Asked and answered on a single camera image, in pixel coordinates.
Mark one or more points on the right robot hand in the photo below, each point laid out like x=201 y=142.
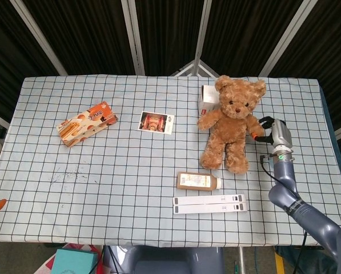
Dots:
x=281 y=134

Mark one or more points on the brown teddy bear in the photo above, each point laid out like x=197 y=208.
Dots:
x=230 y=131

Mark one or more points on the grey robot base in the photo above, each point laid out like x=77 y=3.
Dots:
x=178 y=261

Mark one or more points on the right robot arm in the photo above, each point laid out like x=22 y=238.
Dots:
x=298 y=205

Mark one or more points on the white cardboard box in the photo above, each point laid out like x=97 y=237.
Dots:
x=208 y=100

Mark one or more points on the teal box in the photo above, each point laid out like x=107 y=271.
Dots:
x=74 y=261

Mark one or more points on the brown drink bottle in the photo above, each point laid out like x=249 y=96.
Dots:
x=196 y=181

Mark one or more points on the long white flat box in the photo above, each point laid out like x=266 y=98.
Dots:
x=204 y=209
x=204 y=199

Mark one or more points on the orange snack box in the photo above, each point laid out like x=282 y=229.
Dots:
x=86 y=124

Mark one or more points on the photo postcard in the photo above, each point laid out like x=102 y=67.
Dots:
x=156 y=122

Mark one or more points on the white metal leg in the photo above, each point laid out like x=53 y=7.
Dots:
x=241 y=261

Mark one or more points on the blue checked tablecloth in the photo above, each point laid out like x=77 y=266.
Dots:
x=130 y=177

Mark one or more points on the white triangular frame foot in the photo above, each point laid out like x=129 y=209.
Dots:
x=194 y=68

